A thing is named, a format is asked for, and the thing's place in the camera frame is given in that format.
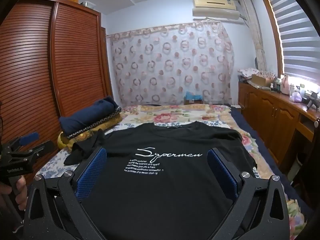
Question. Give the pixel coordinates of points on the navy blue bed mattress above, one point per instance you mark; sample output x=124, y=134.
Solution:
x=289, y=190

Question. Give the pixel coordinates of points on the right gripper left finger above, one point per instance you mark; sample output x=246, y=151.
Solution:
x=54, y=209

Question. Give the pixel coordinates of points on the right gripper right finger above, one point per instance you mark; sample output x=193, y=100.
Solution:
x=258, y=210

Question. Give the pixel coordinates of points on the red-brown louvered wardrobe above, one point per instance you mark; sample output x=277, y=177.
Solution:
x=53, y=63

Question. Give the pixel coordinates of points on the pink bottle on cabinet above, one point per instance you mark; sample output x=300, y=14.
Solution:
x=285, y=86

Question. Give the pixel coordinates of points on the floral fabric pile on cabinet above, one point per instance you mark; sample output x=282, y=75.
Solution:
x=249, y=73

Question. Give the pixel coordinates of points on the person's left hand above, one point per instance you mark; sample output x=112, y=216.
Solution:
x=21, y=196

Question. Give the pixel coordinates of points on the beige tied drape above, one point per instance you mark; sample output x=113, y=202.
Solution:
x=255, y=30

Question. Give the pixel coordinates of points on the pink circle patterned curtain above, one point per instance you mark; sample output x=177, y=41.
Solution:
x=161, y=65

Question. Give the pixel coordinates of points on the small box with blue cloth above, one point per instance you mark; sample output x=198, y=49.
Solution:
x=191, y=98

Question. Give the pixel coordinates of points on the folded mustard sunflower cloth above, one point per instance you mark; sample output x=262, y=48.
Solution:
x=64, y=142

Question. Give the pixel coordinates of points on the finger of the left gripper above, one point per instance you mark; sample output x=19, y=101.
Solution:
x=29, y=137
x=37, y=151

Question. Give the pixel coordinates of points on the wall air conditioner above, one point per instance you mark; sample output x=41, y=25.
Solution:
x=216, y=9

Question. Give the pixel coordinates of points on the wooden sideboard cabinet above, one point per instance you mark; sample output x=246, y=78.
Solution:
x=287, y=128

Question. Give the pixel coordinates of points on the folded navy blue garment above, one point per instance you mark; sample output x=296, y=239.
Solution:
x=88, y=115

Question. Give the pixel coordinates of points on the black printed t-shirt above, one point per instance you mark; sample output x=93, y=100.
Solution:
x=187, y=205

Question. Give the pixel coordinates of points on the cardboard box on cabinet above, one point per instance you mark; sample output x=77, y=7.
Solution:
x=262, y=80

